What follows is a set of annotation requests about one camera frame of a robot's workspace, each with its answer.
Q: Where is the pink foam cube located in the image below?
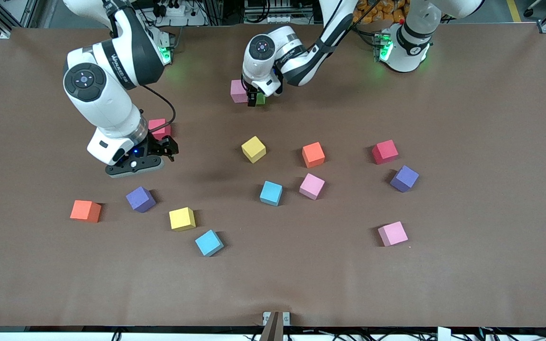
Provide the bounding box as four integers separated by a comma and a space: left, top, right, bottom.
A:
378, 221, 409, 247
230, 79, 250, 104
299, 173, 326, 200

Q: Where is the yellow foam cube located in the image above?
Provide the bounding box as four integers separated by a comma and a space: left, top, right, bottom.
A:
241, 136, 267, 164
169, 207, 196, 232

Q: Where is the orange foam cube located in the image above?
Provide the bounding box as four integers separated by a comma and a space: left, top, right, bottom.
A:
70, 200, 102, 223
301, 142, 326, 169

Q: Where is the blue foam cube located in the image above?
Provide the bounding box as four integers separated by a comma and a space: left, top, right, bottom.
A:
195, 230, 225, 257
259, 180, 283, 206

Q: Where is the red foam cube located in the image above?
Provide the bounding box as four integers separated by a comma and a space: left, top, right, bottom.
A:
372, 140, 400, 165
148, 118, 172, 141

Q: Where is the purple foam cube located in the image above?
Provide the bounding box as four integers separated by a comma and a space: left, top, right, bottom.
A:
390, 165, 420, 193
126, 186, 156, 213

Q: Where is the metal equipment rack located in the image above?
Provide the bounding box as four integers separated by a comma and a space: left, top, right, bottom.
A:
244, 0, 293, 24

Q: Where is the white power strip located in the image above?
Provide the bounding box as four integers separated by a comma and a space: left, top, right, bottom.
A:
152, 0, 194, 18

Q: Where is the bag of orange items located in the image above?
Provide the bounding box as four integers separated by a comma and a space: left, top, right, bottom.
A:
353, 0, 409, 25

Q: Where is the brown paper table cover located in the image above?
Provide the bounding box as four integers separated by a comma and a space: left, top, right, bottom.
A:
0, 23, 546, 328

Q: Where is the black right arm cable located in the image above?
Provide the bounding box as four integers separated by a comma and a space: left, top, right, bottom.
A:
105, 0, 177, 138

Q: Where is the white table edge rail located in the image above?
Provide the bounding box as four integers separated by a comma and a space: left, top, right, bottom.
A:
0, 326, 546, 341

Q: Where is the small metal bracket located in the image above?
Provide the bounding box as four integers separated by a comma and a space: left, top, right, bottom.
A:
263, 311, 291, 326

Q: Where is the grey camera support post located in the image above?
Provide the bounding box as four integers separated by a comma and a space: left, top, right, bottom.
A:
259, 311, 284, 341

